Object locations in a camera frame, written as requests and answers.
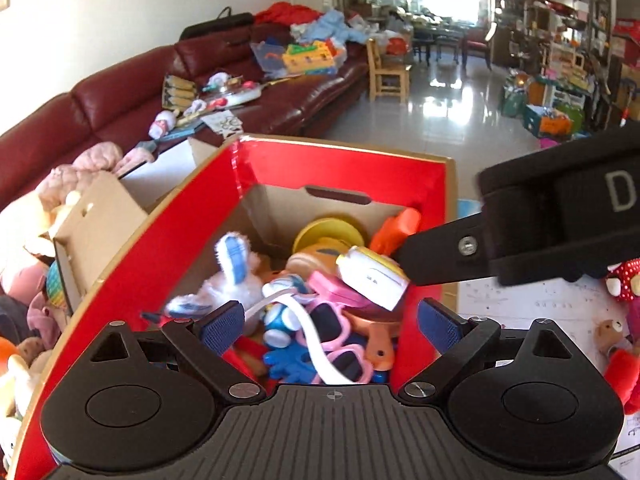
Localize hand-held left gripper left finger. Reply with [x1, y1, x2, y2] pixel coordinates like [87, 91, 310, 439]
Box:
[90, 300, 267, 406]

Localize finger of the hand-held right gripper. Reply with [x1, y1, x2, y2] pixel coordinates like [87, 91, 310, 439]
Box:
[397, 212, 501, 287]

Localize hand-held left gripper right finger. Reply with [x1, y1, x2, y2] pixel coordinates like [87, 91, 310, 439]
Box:
[397, 299, 573, 406]

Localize white yellow toy phone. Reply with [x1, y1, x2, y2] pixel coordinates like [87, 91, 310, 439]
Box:
[336, 246, 410, 312]

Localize red cardboard box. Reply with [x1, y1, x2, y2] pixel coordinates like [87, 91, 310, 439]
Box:
[10, 132, 458, 480]

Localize clear plastic container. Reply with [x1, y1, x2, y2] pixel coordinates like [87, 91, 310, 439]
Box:
[249, 40, 287, 80]

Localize orange plastic toy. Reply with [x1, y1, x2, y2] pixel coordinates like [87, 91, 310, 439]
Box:
[370, 207, 422, 257]

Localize white blue plush bunny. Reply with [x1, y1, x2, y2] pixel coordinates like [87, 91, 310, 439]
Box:
[164, 231, 263, 322]

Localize orange toy pan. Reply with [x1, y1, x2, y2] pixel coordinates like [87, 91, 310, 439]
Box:
[349, 310, 402, 372]

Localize blue white doll figure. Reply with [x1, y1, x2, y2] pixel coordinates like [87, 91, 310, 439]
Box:
[261, 274, 315, 350]

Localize blue plastic toy hand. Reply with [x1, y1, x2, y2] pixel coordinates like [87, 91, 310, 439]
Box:
[264, 347, 320, 386]

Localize white instruction sheet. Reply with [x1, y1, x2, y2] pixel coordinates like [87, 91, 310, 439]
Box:
[456, 259, 640, 466]

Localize red polka dot mouse plush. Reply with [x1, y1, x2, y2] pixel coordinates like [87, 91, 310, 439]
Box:
[604, 257, 640, 304]

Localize heap of boxes on floor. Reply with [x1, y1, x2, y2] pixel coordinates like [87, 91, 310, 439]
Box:
[501, 71, 587, 139]

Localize pink toy sunglasses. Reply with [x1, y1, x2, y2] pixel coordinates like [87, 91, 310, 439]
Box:
[306, 270, 377, 386]

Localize yellow plastic plate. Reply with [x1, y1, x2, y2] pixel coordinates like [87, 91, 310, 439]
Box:
[293, 217, 367, 257]

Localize brown teddy bear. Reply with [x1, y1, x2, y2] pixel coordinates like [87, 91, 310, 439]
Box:
[593, 318, 627, 359]

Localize red plush toy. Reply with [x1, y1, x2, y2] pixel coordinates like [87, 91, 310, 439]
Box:
[603, 349, 640, 417]

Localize wooden chair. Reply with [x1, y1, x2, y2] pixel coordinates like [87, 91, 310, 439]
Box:
[366, 37, 414, 104]

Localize cluttered shelving unit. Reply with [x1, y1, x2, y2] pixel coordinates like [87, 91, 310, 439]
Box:
[494, 0, 618, 92]

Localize brown cardboard box of plushies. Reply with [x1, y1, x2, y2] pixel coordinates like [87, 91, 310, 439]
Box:
[0, 141, 157, 466]

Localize dark dining table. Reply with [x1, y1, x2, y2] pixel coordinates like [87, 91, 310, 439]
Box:
[411, 22, 496, 67]

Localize heap of small toys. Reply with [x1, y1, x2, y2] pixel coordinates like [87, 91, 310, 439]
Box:
[149, 71, 265, 142]

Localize yellow toy building set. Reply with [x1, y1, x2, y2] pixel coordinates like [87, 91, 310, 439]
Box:
[281, 40, 340, 77]

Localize light blue cloth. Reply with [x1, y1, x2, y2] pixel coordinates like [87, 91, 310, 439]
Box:
[291, 9, 372, 45]

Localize dark red leather sofa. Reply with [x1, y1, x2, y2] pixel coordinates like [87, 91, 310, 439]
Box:
[0, 35, 372, 212]

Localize red cloth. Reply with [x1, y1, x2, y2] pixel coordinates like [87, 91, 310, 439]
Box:
[254, 2, 323, 27]

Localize black bag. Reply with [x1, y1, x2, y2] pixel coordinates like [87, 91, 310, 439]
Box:
[178, 7, 255, 42]

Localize white strap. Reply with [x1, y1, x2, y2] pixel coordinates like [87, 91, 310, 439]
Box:
[244, 291, 347, 386]

